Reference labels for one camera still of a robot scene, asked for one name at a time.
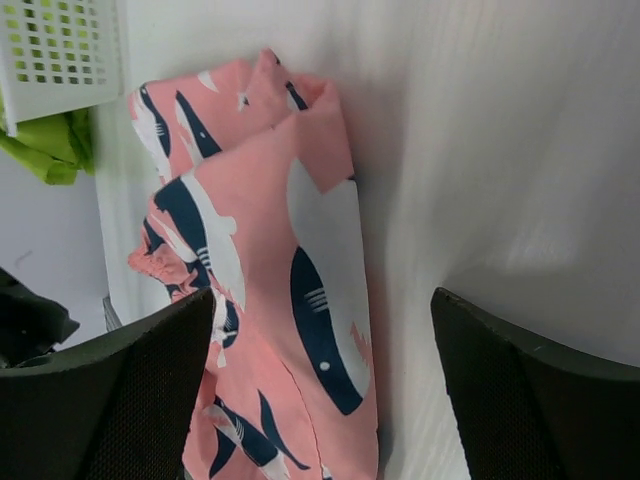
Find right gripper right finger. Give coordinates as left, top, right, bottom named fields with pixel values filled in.
left=431, top=287, right=639, bottom=479

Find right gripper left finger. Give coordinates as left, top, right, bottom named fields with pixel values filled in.
left=1, top=289, right=215, bottom=479

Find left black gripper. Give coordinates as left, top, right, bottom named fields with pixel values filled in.
left=1, top=269, right=80, bottom=369

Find pink shark print shorts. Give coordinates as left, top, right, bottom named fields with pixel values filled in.
left=128, top=49, right=379, bottom=479

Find lime green shorts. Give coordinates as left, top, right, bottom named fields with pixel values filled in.
left=1, top=101, right=95, bottom=186

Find white perforated plastic basket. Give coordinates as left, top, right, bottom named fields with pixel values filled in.
left=1, top=0, right=123, bottom=137

